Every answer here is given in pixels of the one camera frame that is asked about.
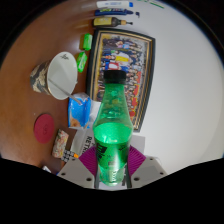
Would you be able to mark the amber pump bottle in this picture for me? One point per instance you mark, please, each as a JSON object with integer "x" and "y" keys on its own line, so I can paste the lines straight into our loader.
{"x": 106, "y": 22}

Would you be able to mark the small white packet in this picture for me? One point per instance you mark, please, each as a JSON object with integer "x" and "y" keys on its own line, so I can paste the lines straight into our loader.
{"x": 46, "y": 169}

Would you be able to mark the flat round red coaster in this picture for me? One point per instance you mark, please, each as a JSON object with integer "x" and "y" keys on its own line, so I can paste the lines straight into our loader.
{"x": 44, "y": 128}

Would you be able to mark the framed group photo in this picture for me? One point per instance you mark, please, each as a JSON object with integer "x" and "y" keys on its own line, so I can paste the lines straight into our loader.
{"x": 133, "y": 56}

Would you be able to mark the floral patterned small pack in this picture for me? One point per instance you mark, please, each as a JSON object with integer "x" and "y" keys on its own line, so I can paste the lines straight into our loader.
{"x": 60, "y": 143}

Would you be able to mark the blue tissue pack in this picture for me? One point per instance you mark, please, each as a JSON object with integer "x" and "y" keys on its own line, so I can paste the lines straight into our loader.
{"x": 78, "y": 113}

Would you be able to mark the small green packet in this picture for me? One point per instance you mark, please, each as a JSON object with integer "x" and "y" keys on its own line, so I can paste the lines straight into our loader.
{"x": 82, "y": 62}
{"x": 87, "y": 41}

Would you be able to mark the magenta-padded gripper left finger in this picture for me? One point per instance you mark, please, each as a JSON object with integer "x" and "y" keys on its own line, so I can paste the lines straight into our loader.
{"x": 75, "y": 170}

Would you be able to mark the green white toothpaste box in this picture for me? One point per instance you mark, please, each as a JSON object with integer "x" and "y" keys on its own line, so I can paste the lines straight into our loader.
{"x": 156, "y": 5}

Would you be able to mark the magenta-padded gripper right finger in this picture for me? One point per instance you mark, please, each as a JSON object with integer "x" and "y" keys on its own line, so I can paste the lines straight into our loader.
{"x": 148, "y": 170}

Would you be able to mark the green plastic drink bottle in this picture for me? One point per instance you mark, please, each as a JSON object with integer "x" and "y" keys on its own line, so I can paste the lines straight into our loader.
{"x": 112, "y": 140}

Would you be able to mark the white tube bottle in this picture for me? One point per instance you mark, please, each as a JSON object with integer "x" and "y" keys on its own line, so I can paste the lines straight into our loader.
{"x": 113, "y": 4}

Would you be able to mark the thin grey stirring stick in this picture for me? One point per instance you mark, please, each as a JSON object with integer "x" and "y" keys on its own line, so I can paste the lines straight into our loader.
{"x": 63, "y": 89}

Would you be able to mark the white paper gift bag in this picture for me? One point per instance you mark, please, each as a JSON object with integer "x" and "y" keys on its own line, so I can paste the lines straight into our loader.
{"x": 81, "y": 141}

